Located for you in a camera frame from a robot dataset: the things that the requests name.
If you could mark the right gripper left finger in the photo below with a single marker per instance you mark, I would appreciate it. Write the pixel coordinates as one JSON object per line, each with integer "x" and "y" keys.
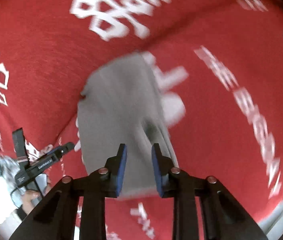
{"x": 55, "y": 216}

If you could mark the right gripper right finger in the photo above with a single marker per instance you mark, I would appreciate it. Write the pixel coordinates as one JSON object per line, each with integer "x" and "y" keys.
{"x": 206, "y": 200}

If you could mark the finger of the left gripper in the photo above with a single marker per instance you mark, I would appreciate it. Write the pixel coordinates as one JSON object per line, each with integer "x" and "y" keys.
{"x": 48, "y": 159}

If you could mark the grey knit sweater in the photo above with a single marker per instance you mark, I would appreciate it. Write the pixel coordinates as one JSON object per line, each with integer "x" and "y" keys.
{"x": 122, "y": 105}

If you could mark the person's left hand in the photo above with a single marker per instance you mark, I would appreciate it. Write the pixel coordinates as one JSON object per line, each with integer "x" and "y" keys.
{"x": 29, "y": 195}

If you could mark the floral patterned cloth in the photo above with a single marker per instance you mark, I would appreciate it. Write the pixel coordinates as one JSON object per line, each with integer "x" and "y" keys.
{"x": 8, "y": 169}

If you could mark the red printed blanket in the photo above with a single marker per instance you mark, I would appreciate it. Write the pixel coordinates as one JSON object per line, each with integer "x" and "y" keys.
{"x": 218, "y": 65}

